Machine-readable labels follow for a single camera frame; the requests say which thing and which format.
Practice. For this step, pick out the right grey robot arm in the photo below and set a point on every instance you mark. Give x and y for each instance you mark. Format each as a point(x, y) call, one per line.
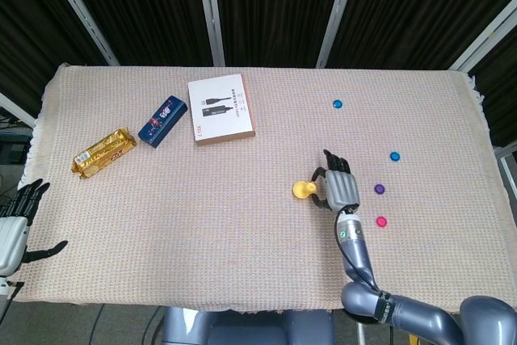
point(404, 304)

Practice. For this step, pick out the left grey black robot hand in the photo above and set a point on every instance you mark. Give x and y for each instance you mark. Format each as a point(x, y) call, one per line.
point(12, 228)

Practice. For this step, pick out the blue plastic disc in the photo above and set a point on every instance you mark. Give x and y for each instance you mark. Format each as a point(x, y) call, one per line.
point(337, 104)
point(394, 156)

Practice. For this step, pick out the beige woven tablecloth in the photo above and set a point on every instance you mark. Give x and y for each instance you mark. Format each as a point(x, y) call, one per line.
point(202, 232)

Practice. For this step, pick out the dark pleated curtain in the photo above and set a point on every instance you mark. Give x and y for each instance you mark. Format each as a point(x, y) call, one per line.
point(274, 1)

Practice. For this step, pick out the gold foil snack package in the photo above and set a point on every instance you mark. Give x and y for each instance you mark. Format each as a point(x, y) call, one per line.
point(104, 153)

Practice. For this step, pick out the dark blue printed box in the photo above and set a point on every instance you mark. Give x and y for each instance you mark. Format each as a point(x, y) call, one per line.
point(163, 120)

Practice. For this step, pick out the yellow cup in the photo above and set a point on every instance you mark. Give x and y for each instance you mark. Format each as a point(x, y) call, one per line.
point(300, 190)
point(311, 188)

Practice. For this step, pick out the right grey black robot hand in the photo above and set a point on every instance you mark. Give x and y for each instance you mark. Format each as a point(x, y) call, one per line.
point(341, 189)

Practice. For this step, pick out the pink plastic disc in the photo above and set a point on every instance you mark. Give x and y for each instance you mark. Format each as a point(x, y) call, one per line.
point(381, 221)

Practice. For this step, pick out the white metal frame post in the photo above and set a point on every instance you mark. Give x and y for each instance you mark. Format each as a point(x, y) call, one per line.
point(338, 13)
point(81, 13)
point(210, 9)
point(484, 34)

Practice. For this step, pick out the purple plastic disc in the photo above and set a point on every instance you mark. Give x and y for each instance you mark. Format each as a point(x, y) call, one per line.
point(379, 189)

